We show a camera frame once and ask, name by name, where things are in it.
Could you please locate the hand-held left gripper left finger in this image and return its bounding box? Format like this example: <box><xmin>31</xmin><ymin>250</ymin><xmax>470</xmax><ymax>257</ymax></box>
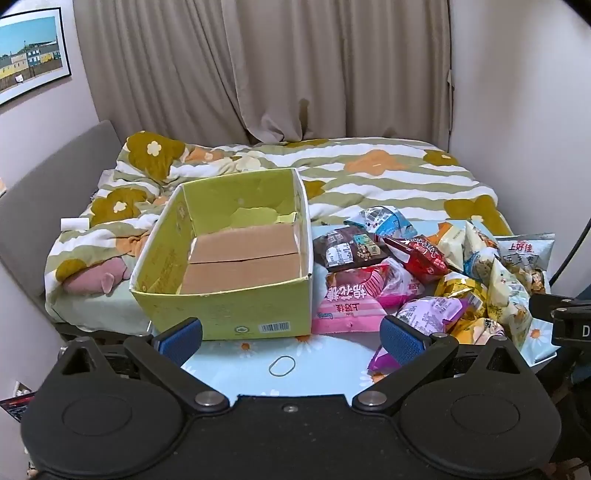
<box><xmin>60</xmin><ymin>318</ymin><xmax>230</xmax><ymax>414</ymax></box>

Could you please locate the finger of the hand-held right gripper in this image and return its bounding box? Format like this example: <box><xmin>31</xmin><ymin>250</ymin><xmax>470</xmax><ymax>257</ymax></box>
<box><xmin>529</xmin><ymin>293</ymin><xmax>591</xmax><ymax>320</ymax></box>

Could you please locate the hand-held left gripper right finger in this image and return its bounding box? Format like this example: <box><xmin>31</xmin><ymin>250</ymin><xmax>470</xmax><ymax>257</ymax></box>
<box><xmin>352</xmin><ymin>316</ymin><xmax>532</xmax><ymax>414</ymax></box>

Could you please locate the yellow-green cardboard box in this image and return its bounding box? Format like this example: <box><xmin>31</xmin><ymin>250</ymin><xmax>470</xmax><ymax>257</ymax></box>
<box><xmin>128</xmin><ymin>167</ymin><xmax>315</xmax><ymax>341</ymax></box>

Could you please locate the orange cream snack packet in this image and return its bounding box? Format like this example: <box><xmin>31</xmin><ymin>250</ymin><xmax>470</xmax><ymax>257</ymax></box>
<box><xmin>434</xmin><ymin>222</ymin><xmax>467</xmax><ymax>273</ymax></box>

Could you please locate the purple snack packet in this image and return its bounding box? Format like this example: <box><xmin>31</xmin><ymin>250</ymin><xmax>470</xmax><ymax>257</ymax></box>
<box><xmin>368</xmin><ymin>296</ymin><xmax>467</xmax><ymax>374</ymax></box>

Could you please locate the cream yellow snack packet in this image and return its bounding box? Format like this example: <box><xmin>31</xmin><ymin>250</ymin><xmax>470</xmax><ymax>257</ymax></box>
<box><xmin>487</xmin><ymin>258</ymin><xmax>532</xmax><ymax>352</ymax></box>

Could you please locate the clear pink snack packet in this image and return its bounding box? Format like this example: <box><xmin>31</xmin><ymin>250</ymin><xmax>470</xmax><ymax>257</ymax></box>
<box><xmin>376</xmin><ymin>257</ymin><xmax>426</xmax><ymax>309</ymax></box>

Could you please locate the pale green snack packet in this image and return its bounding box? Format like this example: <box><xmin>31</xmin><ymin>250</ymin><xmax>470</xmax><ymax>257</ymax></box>
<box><xmin>496</xmin><ymin>233</ymin><xmax>555</xmax><ymax>294</ymax></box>

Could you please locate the pink striped snack packet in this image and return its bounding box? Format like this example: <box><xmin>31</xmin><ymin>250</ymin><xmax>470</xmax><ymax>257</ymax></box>
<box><xmin>311</xmin><ymin>270</ymin><xmax>389</xmax><ymax>335</ymax></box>

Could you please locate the yellow pink snack packet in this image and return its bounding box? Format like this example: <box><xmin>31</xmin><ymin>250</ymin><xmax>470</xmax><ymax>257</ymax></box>
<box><xmin>450</xmin><ymin>316</ymin><xmax>506</xmax><ymax>347</ymax></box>

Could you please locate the golden yellow snack packet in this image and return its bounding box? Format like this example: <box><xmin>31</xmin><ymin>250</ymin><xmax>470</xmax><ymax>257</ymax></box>
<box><xmin>434</xmin><ymin>272</ymin><xmax>489</xmax><ymax>319</ymax></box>

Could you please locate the red cartoon snack packet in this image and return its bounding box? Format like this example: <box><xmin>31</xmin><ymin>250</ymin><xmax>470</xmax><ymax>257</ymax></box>
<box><xmin>383</xmin><ymin>234</ymin><xmax>451</xmax><ymax>284</ymax></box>

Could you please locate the cream blue snack packet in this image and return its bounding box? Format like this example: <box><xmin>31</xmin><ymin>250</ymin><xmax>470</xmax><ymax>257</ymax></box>
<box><xmin>464</xmin><ymin>222</ymin><xmax>502</xmax><ymax>289</ymax></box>

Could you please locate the rubber band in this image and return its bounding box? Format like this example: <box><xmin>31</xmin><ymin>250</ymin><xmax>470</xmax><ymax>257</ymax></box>
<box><xmin>268</xmin><ymin>355</ymin><xmax>296</xmax><ymax>377</ymax></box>

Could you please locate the dark brown snack packet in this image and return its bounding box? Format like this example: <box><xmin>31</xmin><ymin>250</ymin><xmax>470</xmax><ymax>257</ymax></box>
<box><xmin>313</xmin><ymin>226</ymin><xmax>391</xmax><ymax>273</ymax></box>

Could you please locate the pink plush toy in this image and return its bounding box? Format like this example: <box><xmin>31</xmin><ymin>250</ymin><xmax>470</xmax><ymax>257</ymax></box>
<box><xmin>62</xmin><ymin>256</ymin><xmax>139</xmax><ymax>296</ymax></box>

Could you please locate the blue white snack packet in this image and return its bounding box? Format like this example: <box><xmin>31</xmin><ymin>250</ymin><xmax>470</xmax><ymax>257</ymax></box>
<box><xmin>344</xmin><ymin>205</ymin><xmax>419</xmax><ymax>241</ymax></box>

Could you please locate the floral striped blanket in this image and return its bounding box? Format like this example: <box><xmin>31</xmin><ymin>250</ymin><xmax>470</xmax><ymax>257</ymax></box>
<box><xmin>44</xmin><ymin>130</ymin><xmax>515</xmax><ymax>324</ymax></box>

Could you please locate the dark printed magazine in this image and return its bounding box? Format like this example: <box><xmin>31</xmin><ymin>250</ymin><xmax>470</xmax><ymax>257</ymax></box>
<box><xmin>0</xmin><ymin>381</ymin><xmax>37</xmax><ymax>423</ymax></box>

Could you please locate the grey padded headboard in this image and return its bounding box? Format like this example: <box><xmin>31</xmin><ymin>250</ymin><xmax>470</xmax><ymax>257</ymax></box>
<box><xmin>0</xmin><ymin>120</ymin><xmax>123</xmax><ymax>296</ymax></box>

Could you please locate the beige curtain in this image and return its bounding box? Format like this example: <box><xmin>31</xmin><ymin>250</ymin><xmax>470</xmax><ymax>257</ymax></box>
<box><xmin>74</xmin><ymin>0</ymin><xmax>455</xmax><ymax>148</ymax></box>

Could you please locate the black cable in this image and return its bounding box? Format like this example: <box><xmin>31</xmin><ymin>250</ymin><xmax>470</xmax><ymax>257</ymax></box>
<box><xmin>547</xmin><ymin>217</ymin><xmax>591</xmax><ymax>289</ymax></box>

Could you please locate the framed wall picture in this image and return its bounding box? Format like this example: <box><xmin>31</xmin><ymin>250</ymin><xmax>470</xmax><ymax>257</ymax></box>
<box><xmin>0</xmin><ymin>8</ymin><xmax>74</xmax><ymax>108</ymax></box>

